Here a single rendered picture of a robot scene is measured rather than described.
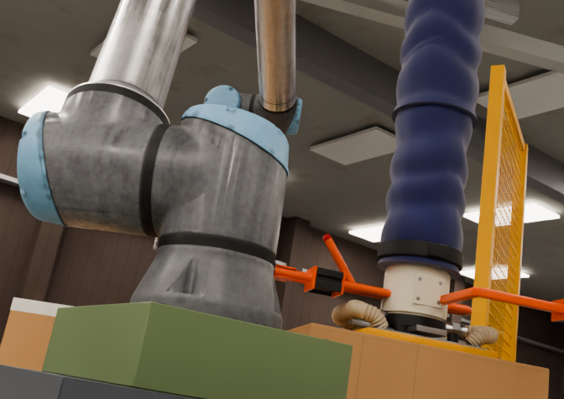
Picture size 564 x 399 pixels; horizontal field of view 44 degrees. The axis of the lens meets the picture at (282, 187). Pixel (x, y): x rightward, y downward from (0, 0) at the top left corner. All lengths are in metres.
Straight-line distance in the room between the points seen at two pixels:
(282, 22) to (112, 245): 9.42
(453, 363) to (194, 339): 1.07
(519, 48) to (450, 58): 2.70
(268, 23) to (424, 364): 0.84
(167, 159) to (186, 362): 0.27
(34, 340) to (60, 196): 2.26
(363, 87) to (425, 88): 4.49
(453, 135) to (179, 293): 1.27
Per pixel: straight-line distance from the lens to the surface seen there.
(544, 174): 8.39
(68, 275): 10.48
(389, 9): 4.40
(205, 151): 0.86
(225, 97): 1.69
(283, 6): 1.44
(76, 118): 0.94
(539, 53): 4.76
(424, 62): 2.01
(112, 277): 10.72
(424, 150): 1.90
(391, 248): 1.84
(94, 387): 0.56
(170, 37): 1.07
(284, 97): 1.62
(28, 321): 3.17
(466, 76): 2.01
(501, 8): 4.33
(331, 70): 6.25
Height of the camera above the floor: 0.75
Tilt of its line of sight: 17 degrees up
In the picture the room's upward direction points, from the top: 10 degrees clockwise
